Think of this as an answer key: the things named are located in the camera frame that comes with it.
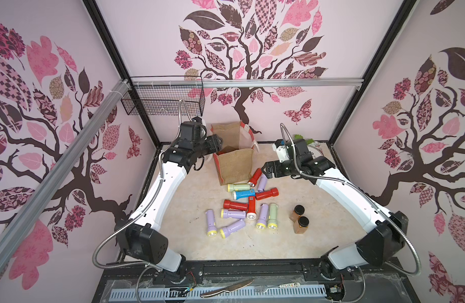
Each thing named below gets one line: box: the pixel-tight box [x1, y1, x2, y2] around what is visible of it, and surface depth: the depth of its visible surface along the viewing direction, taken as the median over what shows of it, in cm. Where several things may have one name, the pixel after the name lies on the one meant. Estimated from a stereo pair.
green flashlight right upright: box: [267, 203, 278, 231], surface depth 87 cm
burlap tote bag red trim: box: [210, 121, 260, 185], surface depth 100 cm
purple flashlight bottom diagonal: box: [219, 218, 246, 239], surface depth 85 cm
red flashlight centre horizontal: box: [223, 198, 249, 211], surface depth 92 cm
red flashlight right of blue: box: [255, 187, 280, 201], surface depth 97 cm
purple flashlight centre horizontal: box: [220, 208, 247, 220], surface depth 89 cm
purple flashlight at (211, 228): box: [205, 208, 218, 237], surface depth 86 cm
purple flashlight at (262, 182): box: [257, 172, 268, 192], surface depth 100 cm
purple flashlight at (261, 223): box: [256, 203, 269, 230], surface depth 87 cm
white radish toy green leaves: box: [293, 134, 316, 146], surface depth 120 cm
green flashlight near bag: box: [227, 183, 251, 192], surface depth 98 cm
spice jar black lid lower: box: [293, 215, 310, 235], surface depth 80 cm
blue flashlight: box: [231, 188, 256, 201], surface depth 94 cm
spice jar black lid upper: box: [293, 204, 306, 217], surface depth 83 cm
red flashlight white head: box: [246, 195, 257, 221], surface depth 92 cm
